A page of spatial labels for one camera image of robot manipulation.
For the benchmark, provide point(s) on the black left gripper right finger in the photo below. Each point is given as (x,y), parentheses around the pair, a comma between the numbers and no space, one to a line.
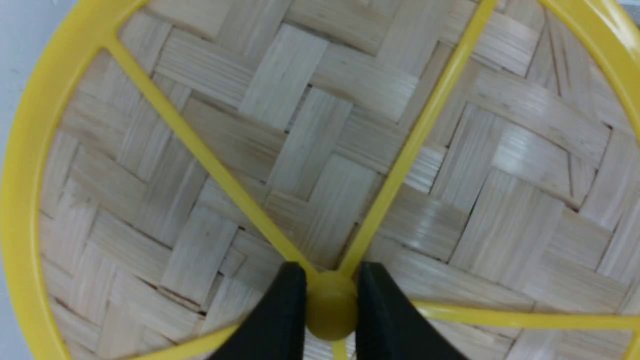
(389,327)

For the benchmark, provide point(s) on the yellow bamboo steamer lid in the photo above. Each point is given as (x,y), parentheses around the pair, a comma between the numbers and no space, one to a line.
(168,156)

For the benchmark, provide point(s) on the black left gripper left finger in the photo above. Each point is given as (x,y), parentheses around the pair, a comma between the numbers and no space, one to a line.
(276,327)

